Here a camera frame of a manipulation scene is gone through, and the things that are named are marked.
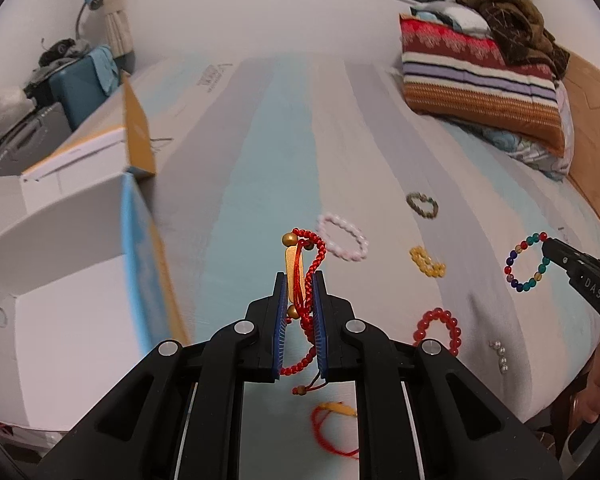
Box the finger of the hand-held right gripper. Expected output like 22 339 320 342
541 236 581 286

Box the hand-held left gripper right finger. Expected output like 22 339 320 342
313 271 563 480

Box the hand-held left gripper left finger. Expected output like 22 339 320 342
35 272 288 480

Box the multicolour bead bracelet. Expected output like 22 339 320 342
504 231 552 295

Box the red cord bracelet gold bar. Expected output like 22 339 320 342
280 228 331 396

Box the pink bead bracelet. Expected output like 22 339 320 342
316 213 370 262

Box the red bead bracelet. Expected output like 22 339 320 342
413 308 462 356

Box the olive brown bead bracelet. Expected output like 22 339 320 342
406 192 439 220

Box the white cardboard box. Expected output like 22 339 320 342
0 71 191 431

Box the floral pale blue pillow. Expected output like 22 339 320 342
460 80 576 181

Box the wooden headboard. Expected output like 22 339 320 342
562 47 600 261

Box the striped blue grey bed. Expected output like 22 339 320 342
130 52 600 480

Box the striped folded quilt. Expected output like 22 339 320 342
399 14 566 158

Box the brown furry garment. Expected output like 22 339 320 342
455 0 571 81

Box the white and blue cloth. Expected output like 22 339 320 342
410 0 491 31

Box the blue suitcase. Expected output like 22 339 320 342
47 45 118 131

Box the grey storage case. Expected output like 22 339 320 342
0 102 73 178

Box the white crumpled cloth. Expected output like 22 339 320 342
0 87 33 126

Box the dark clothes pile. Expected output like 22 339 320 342
30 37 93 81

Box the beige curtain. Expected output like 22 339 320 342
102 0 133 58

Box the thin red string bracelet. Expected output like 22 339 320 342
311 401 361 459

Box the pearl bead string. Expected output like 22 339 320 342
489 340 510 375

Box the yellow bead bracelet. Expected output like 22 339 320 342
409 246 447 278

